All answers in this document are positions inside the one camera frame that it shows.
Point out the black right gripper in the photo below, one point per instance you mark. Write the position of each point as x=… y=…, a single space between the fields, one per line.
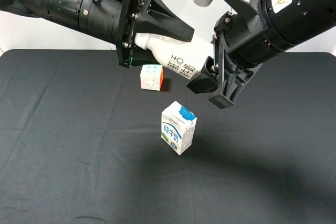
x=242 y=41

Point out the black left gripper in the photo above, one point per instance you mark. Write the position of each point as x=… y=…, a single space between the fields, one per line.
x=153 y=18

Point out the white milk bottle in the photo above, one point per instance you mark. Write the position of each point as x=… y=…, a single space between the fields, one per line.
x=184 y=58

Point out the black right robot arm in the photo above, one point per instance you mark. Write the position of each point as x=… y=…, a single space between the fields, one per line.
x=296 y=20

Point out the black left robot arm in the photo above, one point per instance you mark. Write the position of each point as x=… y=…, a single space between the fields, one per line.
x=114 y=21

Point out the pastel rubiks cube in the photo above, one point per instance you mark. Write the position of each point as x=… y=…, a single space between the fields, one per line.
x=151 y=77

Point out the white blue milk carton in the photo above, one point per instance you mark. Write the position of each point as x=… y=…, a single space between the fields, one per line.
x=178 y=127

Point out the black tablecloth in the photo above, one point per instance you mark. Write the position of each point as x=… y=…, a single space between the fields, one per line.
x=81 y=143

